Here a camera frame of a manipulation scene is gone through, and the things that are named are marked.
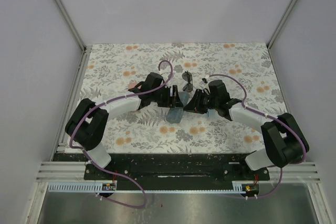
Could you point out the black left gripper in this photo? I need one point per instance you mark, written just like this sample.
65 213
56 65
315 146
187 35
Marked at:
174 102

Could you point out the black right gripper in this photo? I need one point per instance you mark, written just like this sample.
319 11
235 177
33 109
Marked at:
192 105

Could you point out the blue-grey glasses case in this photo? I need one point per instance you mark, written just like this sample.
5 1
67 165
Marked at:
174 115

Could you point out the black sunglasses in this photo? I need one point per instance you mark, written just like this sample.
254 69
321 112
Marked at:
187 76

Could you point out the pink glasses case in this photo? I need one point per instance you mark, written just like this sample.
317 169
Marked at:
134 85

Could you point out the light blue cloth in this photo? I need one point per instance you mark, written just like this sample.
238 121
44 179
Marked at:
211 113

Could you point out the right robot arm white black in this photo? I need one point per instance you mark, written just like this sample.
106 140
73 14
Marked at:
283 139

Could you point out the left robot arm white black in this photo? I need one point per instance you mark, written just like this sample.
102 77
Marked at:
87 124

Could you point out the floral table mat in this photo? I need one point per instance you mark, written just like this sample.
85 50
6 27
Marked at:
245 68

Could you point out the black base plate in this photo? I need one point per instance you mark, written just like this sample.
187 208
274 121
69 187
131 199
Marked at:
177 172

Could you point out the white slotted cable duct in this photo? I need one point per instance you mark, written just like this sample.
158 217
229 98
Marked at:
78 186

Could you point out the left aluminium frame post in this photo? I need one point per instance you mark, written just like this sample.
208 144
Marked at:
69 23

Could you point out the aluminium frame post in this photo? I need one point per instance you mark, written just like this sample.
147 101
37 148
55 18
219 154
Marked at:
69 23
281 24

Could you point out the right aluminium frame post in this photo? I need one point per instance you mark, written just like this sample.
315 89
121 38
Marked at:
281 24

